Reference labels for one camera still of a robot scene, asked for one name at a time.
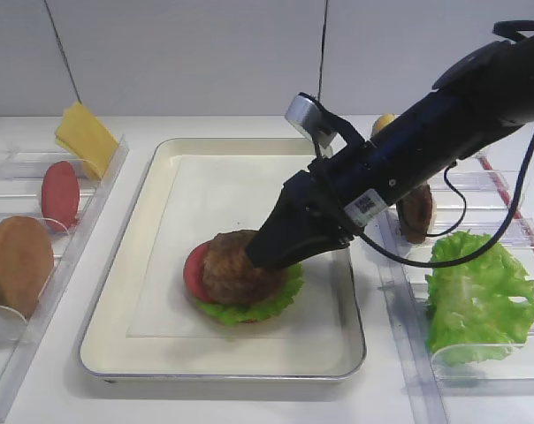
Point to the brown top bun in rack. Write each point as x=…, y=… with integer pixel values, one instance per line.
x=26, y=261

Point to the white metal tray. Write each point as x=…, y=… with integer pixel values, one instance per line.
x=182, y=300

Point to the green lettuce on burger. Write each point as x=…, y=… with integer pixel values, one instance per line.
x=273, y=306

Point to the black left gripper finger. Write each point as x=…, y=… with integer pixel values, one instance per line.
x=287, y=225

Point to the yellow bun in right rack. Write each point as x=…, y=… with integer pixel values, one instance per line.
x=382, y=122

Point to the clear acrylic right food rack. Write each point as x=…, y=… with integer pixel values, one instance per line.
x=490, y=391

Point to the clear acrylic food rack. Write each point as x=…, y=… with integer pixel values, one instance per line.
x=21, y=175
x=490, y=391

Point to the brown meat patty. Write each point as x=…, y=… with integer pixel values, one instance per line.
x=415, y=213
x=230, y=278

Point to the clear acrylic left food rack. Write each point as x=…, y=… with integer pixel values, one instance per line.
x=21, y=175

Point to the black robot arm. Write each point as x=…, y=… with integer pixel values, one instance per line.
x=486, y=96

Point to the red tomato slice on burger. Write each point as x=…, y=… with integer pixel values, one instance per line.
x=193, y=273

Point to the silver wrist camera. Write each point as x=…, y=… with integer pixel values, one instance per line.
x=305, y=115

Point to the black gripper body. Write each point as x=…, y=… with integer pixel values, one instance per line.
x=310, y=206

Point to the bottom bun on tray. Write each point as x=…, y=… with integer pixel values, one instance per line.
x=253, y=320

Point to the green lettuce leaf in rack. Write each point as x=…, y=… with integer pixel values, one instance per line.
x=480, y=310

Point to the yellow cheese slices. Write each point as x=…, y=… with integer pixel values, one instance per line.
x=83, y=135

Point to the red tomato slice in rack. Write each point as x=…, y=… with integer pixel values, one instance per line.
x=60, y=196

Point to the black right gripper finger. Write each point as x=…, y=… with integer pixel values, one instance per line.
x=310, y=248

